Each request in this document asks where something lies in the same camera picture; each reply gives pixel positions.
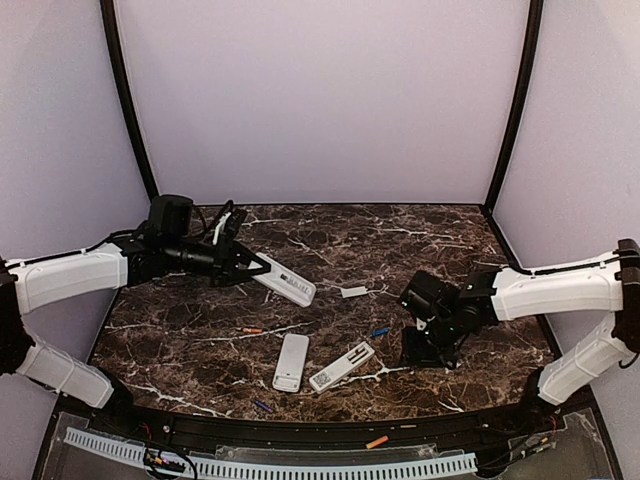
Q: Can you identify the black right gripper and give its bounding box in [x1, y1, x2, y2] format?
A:
[400, 312, 463, 367]

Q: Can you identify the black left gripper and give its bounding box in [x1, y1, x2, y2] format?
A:
[164, 234, 271, 288]

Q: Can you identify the white remote control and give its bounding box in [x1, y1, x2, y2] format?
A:
[272, 334, 310, 393]
[253, 253, 316, 308]
[309, 342, 375, 393]

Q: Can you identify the purple battery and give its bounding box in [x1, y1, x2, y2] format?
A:
[254, 400, 274, 413]

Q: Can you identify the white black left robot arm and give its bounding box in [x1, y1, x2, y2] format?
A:
[1, 194, 272, 436]

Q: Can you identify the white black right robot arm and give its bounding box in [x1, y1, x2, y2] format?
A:
[398, 239, 639, 434]

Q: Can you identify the black front rail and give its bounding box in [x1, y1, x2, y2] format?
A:
[89, 384, 601, 456]

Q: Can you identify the white slotted cable duct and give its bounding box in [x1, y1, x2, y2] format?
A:
[64, 427, 477, 479]

